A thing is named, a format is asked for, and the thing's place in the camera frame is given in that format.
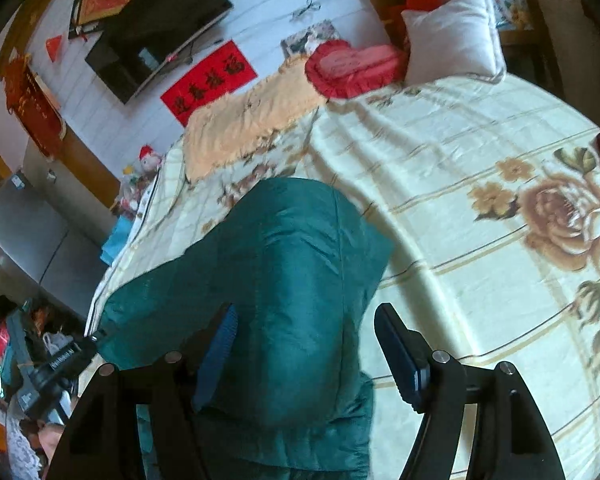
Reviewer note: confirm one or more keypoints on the plush toy with red hat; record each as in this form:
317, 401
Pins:
147, 162

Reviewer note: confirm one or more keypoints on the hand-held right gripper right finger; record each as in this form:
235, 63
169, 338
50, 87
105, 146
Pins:
405, 360

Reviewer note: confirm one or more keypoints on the photo frame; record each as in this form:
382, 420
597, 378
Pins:
310, 37

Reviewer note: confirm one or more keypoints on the green quilted jacket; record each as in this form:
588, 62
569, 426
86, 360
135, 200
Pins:
290, 270

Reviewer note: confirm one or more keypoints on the bed with floral checked sheet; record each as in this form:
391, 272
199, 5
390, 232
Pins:
455, 170

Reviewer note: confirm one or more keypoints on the pile of bags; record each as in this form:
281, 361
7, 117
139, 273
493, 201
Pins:
5, 340

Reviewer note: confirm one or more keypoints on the yellow fringed blanket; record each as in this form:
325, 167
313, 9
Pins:
240, 120

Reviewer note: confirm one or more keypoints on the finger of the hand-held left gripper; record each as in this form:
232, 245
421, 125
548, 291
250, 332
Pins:
96, 340

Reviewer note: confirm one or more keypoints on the grey wardrobe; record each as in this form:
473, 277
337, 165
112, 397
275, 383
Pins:
25, 240

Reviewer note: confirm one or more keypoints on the red bag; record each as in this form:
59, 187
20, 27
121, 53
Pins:
420, 5

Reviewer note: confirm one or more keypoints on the blue bag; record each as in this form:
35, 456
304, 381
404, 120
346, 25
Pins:
115, 242

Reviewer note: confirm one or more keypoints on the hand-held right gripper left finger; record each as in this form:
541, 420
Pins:
215, 355

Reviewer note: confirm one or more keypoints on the black television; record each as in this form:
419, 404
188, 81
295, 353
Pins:
155, 30

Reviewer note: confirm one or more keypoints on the wooden door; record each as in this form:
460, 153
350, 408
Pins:
87, 170

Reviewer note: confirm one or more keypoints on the red knot ornament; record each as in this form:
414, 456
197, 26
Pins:
32, 105

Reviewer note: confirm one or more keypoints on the white pillow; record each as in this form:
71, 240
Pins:
450, 35

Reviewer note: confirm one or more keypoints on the red heart pillow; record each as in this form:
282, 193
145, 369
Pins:
352, 67

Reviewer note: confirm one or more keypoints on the red wall banner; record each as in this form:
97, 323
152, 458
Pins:
205, 85

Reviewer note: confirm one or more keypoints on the small red paper triangle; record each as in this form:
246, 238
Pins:
55, 46

